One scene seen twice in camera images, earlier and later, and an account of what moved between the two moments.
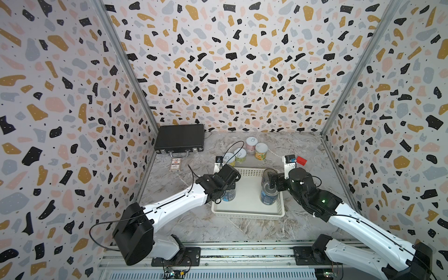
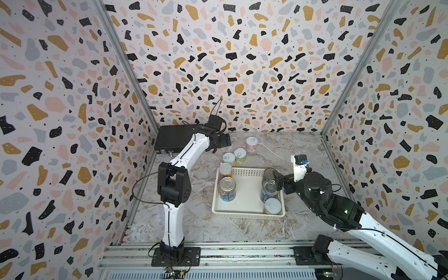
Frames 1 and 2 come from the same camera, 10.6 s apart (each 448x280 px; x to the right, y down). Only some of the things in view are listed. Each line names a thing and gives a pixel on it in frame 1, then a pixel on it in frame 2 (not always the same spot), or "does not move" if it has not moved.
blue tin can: x=229 y=195 does not move
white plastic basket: x=248 y=201 does not move
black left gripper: x=209 y=177 → x=224 y=142
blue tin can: x=268 y=195 does not move
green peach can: x=260 y=153 → x=272 y=206
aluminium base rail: x=238 y=262 does not move
